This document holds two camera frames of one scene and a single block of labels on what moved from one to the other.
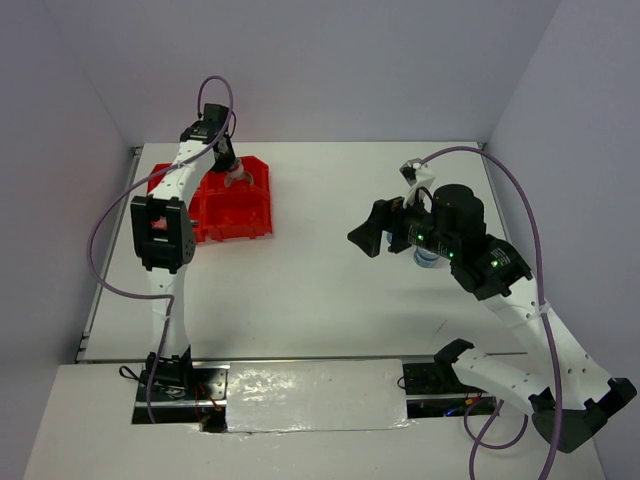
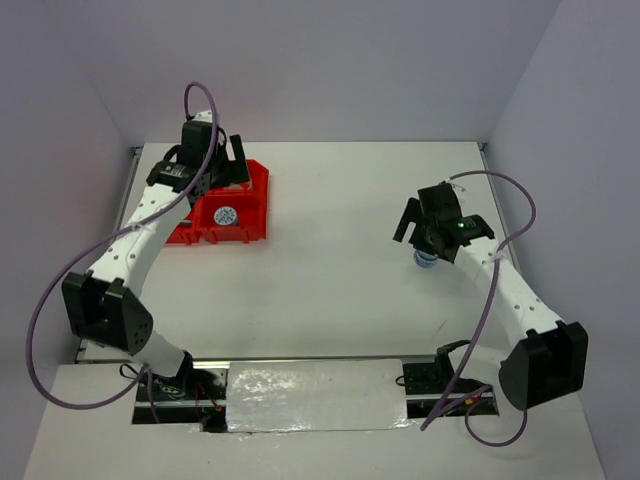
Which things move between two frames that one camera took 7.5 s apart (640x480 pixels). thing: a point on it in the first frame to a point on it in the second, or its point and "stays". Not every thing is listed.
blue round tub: x=425 y=258 stays
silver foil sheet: x=316 y=395 stays
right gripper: x=368 y=234 to x=413 y=213
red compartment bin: x=223 y=213 stays
